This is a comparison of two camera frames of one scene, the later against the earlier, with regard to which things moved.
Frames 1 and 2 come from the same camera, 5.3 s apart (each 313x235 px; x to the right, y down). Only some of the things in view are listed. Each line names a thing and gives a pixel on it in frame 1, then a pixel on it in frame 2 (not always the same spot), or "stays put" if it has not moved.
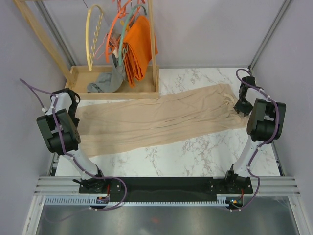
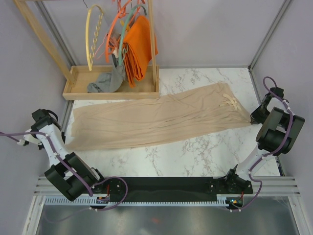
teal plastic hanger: x=123 y=29 stays put
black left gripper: x=76 y=122 -> x=63 y=137
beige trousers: x=205 y=110 stays put
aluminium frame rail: x=64 y=186 stays put
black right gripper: x=238 y=107 -> x=255 y=119
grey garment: x=109 y=82 stays put
